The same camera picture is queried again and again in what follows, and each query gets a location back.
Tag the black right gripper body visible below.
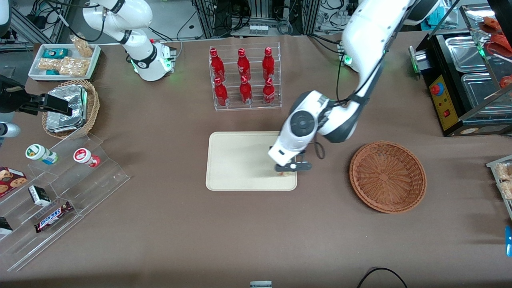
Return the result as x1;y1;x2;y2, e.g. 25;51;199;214
0;76;30;114

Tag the white rectangular snack tray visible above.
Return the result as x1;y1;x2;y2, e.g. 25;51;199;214
28;43;102;82

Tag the tan deep wicker basket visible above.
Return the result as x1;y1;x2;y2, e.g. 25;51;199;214
42;79;100;140

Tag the beige plastic tray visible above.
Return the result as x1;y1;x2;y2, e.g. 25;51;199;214
206;131;298;191

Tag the brown round wicker basket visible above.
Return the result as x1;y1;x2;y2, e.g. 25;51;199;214
349;141;427;214

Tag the foil wrapped packet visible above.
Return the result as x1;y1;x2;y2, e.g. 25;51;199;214
47;85;88;120
46;112;85;133

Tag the clear bag of nuts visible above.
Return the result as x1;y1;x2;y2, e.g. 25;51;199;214
59;57;90;77
70;35;94;58
38;58;62;72

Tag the green lid yogurt cup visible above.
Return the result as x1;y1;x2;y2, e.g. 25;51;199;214
26;144;58;165

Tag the red lid yogurt cup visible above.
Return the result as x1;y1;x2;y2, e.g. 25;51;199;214
73;148;101;168

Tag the clear acrylic bottle rack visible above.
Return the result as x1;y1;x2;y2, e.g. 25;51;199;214
209;42;282;112

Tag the red cola bottle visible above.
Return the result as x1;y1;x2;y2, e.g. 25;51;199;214
210;48;225;80
240;76;253;105
263;77;276;105
237;48;251;80
214;77;229;107
262;47;276;80

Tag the clear acrylic stepped display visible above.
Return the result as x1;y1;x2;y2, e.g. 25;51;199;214
0;132;131;272

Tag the red cookie box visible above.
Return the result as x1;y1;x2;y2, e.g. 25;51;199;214
0;166;28;198

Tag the small black white carton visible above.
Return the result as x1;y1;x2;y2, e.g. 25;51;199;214
28;185;51;207

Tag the snickers chocolate bar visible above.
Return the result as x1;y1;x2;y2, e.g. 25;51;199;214
34;201;74;234

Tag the black food warmer appliance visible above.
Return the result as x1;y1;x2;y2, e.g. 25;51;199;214
408;3;512;137

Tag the metal warmer pan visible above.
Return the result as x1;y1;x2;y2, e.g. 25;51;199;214
445;35;488;73
461;73;512;117

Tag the teal cloth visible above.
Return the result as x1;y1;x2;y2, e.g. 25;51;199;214
420;6;459;29

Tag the black cable loop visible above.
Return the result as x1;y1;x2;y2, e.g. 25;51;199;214
357;267;408;288

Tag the wire snack rack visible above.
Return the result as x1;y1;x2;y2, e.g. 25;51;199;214
486;155;512;220

